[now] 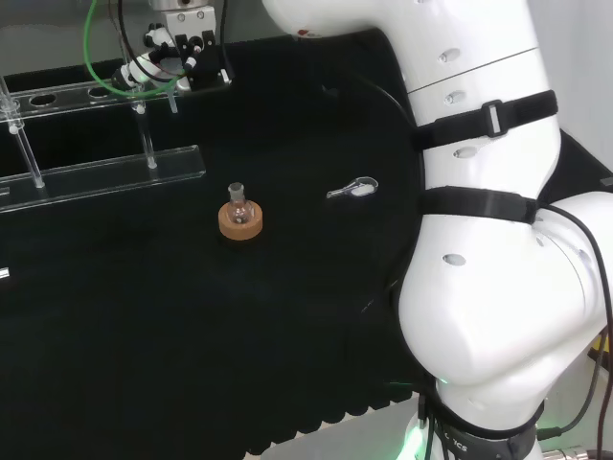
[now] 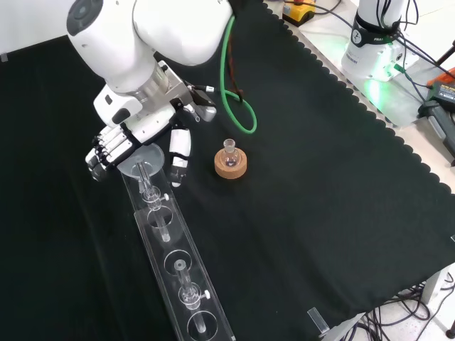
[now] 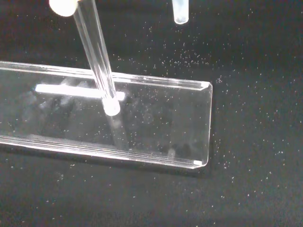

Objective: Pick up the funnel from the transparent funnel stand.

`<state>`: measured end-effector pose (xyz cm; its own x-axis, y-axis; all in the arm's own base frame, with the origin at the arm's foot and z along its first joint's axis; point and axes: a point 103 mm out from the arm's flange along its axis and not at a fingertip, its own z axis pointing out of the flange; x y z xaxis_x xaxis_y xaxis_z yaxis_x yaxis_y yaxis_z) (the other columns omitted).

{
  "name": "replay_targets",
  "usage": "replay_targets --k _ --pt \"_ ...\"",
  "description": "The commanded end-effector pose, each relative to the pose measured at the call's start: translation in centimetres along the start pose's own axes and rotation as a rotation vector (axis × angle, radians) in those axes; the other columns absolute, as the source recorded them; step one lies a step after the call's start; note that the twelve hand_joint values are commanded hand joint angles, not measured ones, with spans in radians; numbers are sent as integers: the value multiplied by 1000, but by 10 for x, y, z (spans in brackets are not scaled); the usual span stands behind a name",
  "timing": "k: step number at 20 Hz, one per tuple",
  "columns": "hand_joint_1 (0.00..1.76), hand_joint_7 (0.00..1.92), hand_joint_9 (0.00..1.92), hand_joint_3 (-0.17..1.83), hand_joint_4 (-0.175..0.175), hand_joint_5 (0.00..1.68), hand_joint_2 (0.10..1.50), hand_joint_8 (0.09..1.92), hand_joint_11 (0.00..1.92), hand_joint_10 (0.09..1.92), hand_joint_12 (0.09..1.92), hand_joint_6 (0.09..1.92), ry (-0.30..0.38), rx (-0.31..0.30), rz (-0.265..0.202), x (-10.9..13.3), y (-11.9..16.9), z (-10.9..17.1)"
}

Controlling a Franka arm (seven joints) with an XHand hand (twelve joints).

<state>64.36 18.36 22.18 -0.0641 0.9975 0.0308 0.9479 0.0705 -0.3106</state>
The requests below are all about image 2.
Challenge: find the black power adapter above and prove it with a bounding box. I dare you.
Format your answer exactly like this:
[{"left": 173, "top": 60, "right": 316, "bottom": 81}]
[{"left": 426, "top": 80, "right": 455, "bottom": 108}]

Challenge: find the brown braided cable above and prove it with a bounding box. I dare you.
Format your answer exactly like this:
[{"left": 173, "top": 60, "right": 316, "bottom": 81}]
[{"left": 226, "top": 33, "right": 247, "bottom": 104}]

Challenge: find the clear plastic funnel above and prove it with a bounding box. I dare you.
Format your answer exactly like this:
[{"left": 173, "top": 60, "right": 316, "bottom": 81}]
[{"left": 119, "top": 144, "right": 166, "bottom": 193}]

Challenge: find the yellow stop button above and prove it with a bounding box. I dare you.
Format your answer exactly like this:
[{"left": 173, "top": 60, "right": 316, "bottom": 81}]
[{"left": 282, "top": 0, "right": 317, "bottom": 27}]

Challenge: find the black floor cable bundle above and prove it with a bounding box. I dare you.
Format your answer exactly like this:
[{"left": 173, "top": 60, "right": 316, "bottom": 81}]
[{"left": 350, "top": 280, "right": 455, "bottom": 341}]

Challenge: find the clear acrylic funnel stand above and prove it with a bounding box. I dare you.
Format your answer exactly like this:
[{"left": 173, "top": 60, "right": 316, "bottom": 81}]
[{"left": 120, "top": 161, "right": 237, "bottom": 341}]

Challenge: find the black cloth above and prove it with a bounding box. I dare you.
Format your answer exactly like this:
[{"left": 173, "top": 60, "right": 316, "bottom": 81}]
[{"left": 0, "top": 0, "right": 455, "bottom": 341}]

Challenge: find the cork ring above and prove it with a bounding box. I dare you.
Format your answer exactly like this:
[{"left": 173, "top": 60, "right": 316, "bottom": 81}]
[{"left": 214, "top": 148, "right": 247, "bottom": 180}]

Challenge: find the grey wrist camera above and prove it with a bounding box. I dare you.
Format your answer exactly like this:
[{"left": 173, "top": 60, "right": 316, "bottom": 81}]
[{"left": 184, "top": 84, "right": 218, "bottom": 124}]

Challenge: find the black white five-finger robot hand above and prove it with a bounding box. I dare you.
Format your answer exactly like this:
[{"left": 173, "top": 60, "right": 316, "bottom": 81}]
[{"left": 84, "top": 86, "right": 193, "bottom": 188}]

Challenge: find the black oblong device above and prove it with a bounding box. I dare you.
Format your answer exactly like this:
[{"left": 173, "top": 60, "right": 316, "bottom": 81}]
[{"left": 417, "top": 100, "right": 455, "bottom": 161}]

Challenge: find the green cable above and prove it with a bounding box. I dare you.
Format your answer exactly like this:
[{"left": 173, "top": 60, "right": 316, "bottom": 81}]
[{"left": 219, "top": 15, "right": 258, "bottom": 134}]

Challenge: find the white table leg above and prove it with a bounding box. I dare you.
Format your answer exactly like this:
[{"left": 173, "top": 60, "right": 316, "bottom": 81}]
[{"left": 422, "top": 261, "right": 455, "bottom": 307}]

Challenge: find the grey metal base plate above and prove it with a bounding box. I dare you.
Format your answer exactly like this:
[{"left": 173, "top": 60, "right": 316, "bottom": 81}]
[{"left": 298, "top": 21, "right": 440, "bottom": 128}]

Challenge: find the glass round-bottom flask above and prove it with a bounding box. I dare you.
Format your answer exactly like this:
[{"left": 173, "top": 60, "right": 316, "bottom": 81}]
[{"left": 220, "top": 139, "right": 240, "bottom": 168}]

